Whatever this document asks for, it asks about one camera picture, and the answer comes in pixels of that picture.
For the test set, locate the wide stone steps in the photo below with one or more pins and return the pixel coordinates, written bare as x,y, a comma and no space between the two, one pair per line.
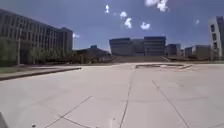
140,59

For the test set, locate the grass strip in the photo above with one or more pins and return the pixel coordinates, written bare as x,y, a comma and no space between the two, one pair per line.
8,70

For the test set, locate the low dark building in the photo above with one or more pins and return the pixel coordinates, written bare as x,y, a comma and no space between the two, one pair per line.
93,53

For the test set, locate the low stone basin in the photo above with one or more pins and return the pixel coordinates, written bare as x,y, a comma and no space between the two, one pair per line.
156,66

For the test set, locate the small grey building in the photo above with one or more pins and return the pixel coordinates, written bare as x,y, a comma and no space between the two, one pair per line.
172,50

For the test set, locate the white building with window rows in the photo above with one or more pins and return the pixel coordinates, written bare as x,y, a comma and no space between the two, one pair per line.
217,36

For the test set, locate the dark kerb strip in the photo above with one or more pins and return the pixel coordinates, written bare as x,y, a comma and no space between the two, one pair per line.
30,74

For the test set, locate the pale paved plaza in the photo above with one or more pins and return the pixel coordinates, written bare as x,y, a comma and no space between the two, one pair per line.
106,96

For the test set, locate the dark glass building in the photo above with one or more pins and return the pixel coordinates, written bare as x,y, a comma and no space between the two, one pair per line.
136,46

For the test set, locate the row of trees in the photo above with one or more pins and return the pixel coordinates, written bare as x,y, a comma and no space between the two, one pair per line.
36,55

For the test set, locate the large grey building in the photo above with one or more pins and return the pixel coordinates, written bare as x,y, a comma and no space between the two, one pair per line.
30,33

